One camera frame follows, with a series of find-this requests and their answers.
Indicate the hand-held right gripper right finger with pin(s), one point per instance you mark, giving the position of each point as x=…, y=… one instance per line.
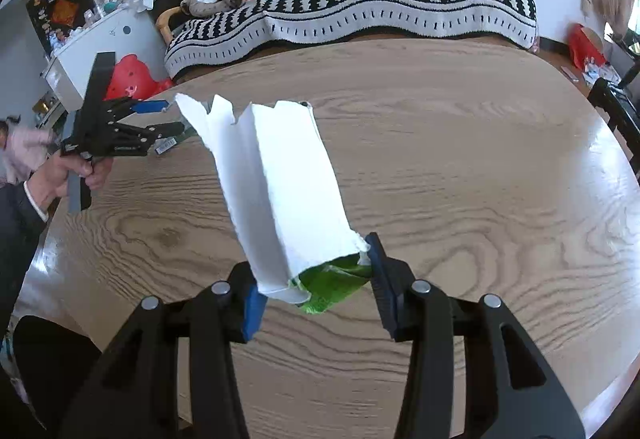
x=395, y=324

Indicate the person's dark trouser leg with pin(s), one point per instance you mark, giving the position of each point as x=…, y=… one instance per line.
x=45, y=369

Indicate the torn white green packaging bag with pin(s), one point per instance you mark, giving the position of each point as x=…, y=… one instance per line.
x=280, y=199

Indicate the person's left forearm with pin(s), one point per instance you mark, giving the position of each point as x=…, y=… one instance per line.
x=15, y=239

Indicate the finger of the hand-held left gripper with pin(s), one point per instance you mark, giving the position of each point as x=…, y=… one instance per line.
x=165, y=130
x=150, y=107

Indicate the red bag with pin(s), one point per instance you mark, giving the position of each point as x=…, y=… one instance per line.
x=582, y=44

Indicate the black wooden chair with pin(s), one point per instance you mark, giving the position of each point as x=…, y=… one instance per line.
x=612, y=104

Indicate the black board with red decoration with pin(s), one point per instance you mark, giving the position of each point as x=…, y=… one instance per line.
x=57, y=14

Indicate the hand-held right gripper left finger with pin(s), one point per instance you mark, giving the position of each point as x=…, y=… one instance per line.
x=252, y=314

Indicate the white cabinet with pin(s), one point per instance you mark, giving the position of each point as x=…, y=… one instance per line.
x=100, y=39

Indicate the red plastic stool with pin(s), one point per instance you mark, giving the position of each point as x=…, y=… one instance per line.
x=132, y=74

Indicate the person's left hand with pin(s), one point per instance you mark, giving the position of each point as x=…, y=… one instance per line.
x=55, y=179

